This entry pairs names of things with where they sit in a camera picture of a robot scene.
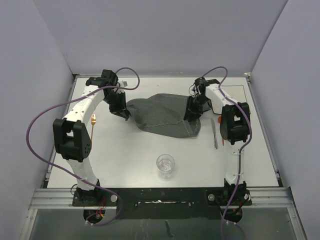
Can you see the white square plate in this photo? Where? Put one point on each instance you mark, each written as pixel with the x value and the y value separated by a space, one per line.
pixel 234 92

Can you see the orange plastic spoon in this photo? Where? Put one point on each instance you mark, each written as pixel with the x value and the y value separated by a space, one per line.
pixel 219 121

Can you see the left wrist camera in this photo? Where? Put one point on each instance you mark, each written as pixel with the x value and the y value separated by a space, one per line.
pixel 123 84

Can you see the clear plastic cup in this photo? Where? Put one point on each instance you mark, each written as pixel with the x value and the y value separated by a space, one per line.
pixel 165 164

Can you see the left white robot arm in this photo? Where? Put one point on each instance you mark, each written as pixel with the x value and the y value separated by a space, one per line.
pixel 71 137

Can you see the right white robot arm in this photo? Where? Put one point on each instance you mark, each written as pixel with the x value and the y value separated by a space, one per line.
pixel 234 127

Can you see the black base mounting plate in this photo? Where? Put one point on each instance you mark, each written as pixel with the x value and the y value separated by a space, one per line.
pixel 176 203

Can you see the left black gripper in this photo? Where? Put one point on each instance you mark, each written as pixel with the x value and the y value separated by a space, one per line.
pixel 120 110

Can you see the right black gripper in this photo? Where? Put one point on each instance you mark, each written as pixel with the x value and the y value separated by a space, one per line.
pixel 190 108

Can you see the grey cloth placemat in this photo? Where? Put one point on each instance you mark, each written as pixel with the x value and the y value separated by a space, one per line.
pixel 163 114

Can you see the silver table knife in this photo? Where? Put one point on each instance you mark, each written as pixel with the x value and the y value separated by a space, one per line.
pixel 213 125

